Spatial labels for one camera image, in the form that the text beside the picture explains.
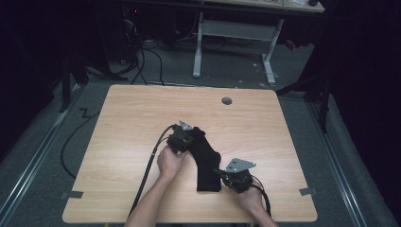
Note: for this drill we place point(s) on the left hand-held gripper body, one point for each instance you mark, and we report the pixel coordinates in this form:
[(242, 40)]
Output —
[(178, 140)]

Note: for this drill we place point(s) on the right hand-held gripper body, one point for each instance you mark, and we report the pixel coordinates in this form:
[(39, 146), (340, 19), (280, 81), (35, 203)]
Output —
[(239, 183)]

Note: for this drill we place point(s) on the person's right hand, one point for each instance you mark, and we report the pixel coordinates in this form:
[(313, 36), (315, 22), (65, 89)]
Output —
[(250, 198)]

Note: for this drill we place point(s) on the person's left hand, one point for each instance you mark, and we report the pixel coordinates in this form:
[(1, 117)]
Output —
[(170, 164)]

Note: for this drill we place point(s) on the grey tape strip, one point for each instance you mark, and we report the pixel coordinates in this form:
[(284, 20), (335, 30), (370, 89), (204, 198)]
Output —
[(308, 191), (73, 195)]

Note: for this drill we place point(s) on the black metal stand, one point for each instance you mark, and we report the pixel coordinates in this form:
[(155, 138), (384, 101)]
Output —
[(323, 104), (66, 85)]

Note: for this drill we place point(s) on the dark computer tower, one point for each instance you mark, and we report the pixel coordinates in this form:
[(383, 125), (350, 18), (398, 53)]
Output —
[(130, 31)]

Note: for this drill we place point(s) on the white-legged wooden desk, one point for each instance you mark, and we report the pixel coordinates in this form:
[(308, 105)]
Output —
[(236, 30)]

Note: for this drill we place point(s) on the small red object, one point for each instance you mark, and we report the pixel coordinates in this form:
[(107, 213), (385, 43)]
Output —
[(290, 44)]

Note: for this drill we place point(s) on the white papers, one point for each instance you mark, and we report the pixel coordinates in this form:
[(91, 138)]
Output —
[(298, 3)]

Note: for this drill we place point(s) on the dark round object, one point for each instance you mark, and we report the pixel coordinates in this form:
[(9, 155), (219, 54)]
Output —
[(313, 2)]

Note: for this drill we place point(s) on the metal floor rail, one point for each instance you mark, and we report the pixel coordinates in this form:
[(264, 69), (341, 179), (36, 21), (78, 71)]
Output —
[(337, 164), (34, 157)]

